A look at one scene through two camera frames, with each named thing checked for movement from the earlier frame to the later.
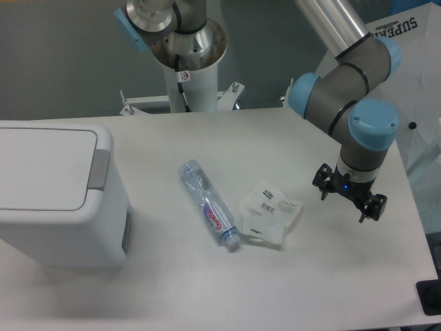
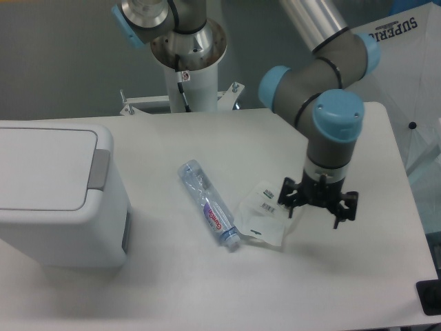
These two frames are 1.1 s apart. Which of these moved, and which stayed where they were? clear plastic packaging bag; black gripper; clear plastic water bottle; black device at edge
Moved: black gripper
Stayed: black device at edge; clear plastic water bottle; clear plastic packaging bag
